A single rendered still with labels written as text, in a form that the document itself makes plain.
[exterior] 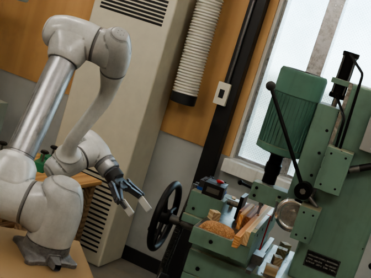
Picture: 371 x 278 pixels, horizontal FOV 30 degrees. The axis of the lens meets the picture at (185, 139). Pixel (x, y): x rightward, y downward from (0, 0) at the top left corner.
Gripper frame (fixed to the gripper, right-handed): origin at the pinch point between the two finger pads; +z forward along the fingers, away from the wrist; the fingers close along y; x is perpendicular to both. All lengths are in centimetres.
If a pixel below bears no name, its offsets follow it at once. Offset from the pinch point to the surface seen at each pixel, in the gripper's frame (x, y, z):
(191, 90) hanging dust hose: -9, 116, -63
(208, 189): -33.4, -7.2, 14.8
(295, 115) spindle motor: -76, -5, 16
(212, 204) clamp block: -30.5, -6.5, 20.0
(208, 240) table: -31, -28, 33
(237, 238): -42, -32, 39
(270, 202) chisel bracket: -47, -1, 33
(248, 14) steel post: -61, 123, -73
